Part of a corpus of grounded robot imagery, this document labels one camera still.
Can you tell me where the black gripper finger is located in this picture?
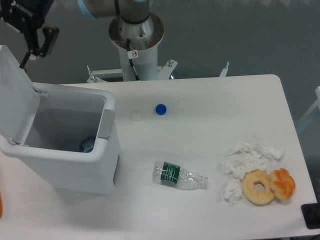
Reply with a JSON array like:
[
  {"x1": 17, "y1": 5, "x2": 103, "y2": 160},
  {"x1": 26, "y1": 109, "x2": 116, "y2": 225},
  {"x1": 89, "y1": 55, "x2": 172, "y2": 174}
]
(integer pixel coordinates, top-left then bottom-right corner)
[{"x1": 19, "y1": 25, "x2": 60, "y2": 69}]

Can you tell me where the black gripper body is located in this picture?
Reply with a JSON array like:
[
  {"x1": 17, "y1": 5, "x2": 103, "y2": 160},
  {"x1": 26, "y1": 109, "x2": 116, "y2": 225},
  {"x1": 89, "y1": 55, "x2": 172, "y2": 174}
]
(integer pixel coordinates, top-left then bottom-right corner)
[{"x1": 0, "y1": 0, "x2": 52, "y2": 33}]

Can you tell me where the white trash can lid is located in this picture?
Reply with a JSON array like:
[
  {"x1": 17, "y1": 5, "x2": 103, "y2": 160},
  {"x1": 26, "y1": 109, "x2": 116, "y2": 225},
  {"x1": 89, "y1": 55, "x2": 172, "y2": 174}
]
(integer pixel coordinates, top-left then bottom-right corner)
[{"x1": 0, "y1": 45, "x2": 40, "y2": 145}]

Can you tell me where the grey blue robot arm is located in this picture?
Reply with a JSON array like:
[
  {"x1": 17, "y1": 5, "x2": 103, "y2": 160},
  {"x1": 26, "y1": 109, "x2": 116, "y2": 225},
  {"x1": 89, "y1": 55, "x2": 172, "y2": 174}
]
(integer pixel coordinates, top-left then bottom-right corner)
[{"x1": 0, "y1": 0, "x2": 150, "y2": 69}]

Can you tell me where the white trash can body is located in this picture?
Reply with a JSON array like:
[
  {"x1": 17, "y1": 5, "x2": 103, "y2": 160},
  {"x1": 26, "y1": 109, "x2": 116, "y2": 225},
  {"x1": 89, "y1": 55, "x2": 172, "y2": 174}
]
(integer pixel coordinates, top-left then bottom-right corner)
[{"x1": 0, "y1": 83, "x2": 120, "y2": 194}]

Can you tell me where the bottle inside trash can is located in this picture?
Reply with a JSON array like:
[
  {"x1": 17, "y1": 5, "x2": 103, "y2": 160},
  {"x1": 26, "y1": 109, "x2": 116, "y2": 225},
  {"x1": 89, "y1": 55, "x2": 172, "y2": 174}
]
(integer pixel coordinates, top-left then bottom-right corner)
[{"x1": 79, "y1": 136, "x2": 96, "y2": 153}]

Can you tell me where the white bottle cap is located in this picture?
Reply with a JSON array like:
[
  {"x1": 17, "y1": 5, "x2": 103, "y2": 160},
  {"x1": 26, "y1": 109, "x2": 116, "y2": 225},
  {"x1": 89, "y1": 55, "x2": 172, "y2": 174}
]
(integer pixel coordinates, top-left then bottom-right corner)
[{"x1": 131, "y1": 112, "x2": 142, "y2": 122}]

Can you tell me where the blue bottle cap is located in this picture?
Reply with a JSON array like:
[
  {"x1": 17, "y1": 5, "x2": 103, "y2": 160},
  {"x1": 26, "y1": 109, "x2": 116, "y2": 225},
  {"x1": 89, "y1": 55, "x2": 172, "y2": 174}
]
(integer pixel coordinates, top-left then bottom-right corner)
[{"x1": 155, "y1": 103, "x2": 167, "y2": 116}]

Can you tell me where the orange object at left edge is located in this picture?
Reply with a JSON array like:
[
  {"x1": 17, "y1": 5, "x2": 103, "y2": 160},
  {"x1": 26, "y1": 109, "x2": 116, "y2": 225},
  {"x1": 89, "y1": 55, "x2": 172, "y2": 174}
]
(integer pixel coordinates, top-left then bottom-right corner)
[{"x1": 0, "y1": 188, "x2": 4, "y2": 219}]

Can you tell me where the clear green-label plastic bottle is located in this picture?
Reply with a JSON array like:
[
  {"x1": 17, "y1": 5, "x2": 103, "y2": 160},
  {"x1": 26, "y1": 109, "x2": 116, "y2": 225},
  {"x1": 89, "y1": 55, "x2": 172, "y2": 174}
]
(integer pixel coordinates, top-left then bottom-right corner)
[{"x1": 152, "y1": 160, "x2": 208, "y2": 191}]

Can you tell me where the large crumpled white tissue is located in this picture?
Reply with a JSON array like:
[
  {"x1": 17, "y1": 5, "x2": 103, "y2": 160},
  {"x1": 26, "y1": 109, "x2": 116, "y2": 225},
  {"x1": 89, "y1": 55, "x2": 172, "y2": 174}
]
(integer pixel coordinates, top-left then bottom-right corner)
[{"x1": 223, "y1": 141, "x2": 285, "y2": 180}]

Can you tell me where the small crumpled white tissue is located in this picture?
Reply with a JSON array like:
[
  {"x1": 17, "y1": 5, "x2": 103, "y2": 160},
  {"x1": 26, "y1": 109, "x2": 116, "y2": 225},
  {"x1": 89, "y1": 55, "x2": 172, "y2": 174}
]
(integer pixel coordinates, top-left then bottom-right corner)
[{"x1": 223, "y1": 179, "x2": 243, "y2": 206}]

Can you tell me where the orange twisted bread roll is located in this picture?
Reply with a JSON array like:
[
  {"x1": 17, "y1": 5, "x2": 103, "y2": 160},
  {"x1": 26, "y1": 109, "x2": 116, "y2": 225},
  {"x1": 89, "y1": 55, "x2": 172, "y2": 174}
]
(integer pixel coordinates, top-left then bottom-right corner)
[{"x1": 269, "y1": 168, "x2": 296, "y2": 201}]

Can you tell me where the black device at corner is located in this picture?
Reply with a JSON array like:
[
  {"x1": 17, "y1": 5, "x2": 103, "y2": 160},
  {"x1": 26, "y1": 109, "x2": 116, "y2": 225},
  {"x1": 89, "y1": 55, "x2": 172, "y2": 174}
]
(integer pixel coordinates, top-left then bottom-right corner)
[{"x1": 301, "y1": 203, "x2": 320, "y2": 230}]

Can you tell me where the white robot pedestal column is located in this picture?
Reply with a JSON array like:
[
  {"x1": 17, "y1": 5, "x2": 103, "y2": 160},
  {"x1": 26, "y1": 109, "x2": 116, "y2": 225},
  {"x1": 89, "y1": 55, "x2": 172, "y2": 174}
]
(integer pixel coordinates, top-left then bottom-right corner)
[{"x1": 109, "y1": 12, "x2": 164, "y2": 81}]

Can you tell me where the black cable on pedestal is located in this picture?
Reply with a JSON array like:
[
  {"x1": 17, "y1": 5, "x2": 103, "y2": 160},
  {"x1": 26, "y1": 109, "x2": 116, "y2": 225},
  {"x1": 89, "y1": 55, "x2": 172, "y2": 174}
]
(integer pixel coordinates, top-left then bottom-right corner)
[{"x1": 125, "y1": 38, "x2": 141, "y2": 82}]

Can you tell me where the white metal base frame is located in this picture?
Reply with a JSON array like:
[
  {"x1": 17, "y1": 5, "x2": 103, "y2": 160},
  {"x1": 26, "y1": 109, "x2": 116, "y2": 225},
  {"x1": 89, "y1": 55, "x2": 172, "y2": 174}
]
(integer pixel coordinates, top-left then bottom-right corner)
[{"x1": 85, "y1": 59, "x2": 231, "y2": 84}]

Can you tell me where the plain ring donut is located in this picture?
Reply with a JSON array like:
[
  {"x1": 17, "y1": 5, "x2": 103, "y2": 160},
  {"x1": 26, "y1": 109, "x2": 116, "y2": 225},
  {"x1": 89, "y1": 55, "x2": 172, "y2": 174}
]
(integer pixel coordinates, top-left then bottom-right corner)
[{"x1": 241, "y1": 170, "x2": 275, "y2": 206}]

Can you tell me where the white frame at right edge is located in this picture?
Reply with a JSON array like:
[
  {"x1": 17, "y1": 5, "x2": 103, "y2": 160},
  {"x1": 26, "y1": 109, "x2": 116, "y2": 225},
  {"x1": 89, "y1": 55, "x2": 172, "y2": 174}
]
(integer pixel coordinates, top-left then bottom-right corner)
[{"x1": 296, "y1": 86, "x2": 320, "y2": 135}]

